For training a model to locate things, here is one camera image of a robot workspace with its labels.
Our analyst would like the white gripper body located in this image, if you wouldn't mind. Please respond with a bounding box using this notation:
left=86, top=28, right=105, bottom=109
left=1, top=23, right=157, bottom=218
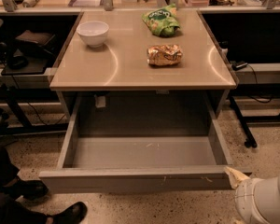
left=235, top=178, right=264, bottom=224

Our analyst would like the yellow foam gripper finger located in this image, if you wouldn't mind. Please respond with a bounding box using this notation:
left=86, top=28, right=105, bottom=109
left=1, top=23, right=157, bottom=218
left=224, top=166, right=249, bottom=189

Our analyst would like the grey top drawer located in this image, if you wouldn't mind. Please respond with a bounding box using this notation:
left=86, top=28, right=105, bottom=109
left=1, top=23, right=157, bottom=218
left=40, top=94, right=232, bottom=193

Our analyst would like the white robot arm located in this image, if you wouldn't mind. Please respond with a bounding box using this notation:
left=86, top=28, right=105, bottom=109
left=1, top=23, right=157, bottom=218
left=224, top=166, right=280, bottom=224

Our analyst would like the grey drawer cabinet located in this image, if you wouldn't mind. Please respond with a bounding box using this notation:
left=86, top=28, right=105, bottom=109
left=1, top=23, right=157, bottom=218
left=50, top=9, right=237, bottom=91

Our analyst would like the black power adapter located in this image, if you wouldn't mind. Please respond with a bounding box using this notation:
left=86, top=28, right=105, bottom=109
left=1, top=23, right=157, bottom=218
left=231, top=61, right=247, bottom=71

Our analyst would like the gold foil snack bag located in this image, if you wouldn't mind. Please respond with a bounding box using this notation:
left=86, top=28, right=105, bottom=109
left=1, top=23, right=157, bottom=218
left=147, top=44, right=183, bottom=66

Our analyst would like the black shoe lower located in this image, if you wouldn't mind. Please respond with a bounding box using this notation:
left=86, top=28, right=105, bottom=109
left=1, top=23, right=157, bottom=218
left=46, top=202, right=88, bottom=224

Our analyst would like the black shoe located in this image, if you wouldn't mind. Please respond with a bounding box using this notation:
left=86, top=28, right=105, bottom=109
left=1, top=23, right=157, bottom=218
left=0, top=179, right=49, bottom=201
left=46, top=202, right=88, bottom=224

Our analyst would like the green chip bag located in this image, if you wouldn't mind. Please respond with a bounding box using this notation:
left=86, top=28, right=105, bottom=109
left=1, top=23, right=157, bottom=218
left=142, top=4, right=180, bottom=37

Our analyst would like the black shoe upper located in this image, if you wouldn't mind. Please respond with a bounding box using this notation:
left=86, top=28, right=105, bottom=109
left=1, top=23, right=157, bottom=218
left=0, top=179, right=49, bottom=201

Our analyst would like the white ceramic bowl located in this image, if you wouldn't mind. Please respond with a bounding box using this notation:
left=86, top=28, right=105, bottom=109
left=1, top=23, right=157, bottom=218
left=77, top=21, right=109, bottom=48

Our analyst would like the black office chair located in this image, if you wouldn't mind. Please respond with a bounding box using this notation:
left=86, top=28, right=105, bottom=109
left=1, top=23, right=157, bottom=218
left=0, top=19, right=56, bottom=76

